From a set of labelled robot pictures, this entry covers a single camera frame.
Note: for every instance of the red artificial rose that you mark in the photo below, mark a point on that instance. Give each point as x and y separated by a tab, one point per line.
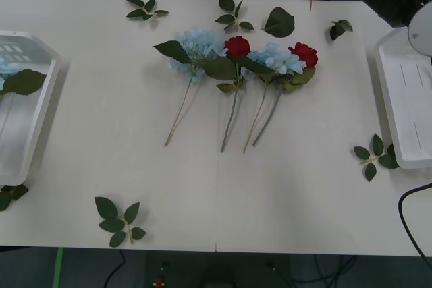
237	47
305	53

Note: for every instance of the large single green leaf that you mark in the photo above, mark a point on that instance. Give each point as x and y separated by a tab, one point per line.
279	22

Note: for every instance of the small curled green leaf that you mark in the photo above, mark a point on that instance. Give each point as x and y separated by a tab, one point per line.
337	30

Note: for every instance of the loose green leaf twig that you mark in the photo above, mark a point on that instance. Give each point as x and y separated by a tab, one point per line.
149	5
108	208
378	144
227	4
5	200

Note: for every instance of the shallow white box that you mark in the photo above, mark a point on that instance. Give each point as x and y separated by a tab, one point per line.
37	126
393	106

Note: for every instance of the green floor tape strip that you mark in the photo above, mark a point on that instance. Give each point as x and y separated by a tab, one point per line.
58	267

